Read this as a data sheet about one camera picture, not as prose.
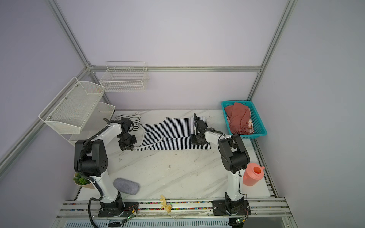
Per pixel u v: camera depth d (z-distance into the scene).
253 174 0.75
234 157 0.53
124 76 0.96
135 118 1.11
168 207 0.73
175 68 0.93
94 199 0.65
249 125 1.05
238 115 1.09
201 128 0.81
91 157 0.50
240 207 0.69
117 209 0.67
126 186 0.78
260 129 0.98
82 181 0.72
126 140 0.80
